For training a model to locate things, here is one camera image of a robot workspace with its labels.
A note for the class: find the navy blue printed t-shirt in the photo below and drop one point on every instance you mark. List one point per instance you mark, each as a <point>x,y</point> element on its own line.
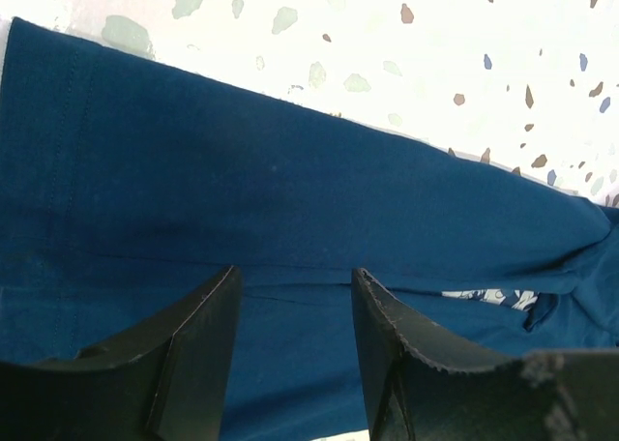
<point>126,183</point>

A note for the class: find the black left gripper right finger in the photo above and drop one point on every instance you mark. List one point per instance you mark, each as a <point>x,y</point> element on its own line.
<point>423,382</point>

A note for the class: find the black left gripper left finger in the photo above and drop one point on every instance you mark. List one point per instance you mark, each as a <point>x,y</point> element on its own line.
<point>164,378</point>

